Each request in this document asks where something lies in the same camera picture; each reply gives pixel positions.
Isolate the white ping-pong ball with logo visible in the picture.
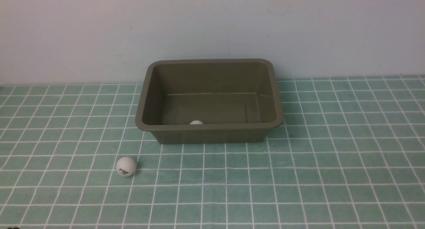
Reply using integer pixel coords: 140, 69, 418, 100
116, 157, 137, 176

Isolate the olive green plastic bin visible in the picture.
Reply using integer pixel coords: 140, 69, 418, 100
135, 59, 284, 144

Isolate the plain white ping-pong ball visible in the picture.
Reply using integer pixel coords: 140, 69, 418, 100
190, 120, 204, 125

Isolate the green checkered tablecloth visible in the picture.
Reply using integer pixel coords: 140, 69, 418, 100
0, 75, 425, 229

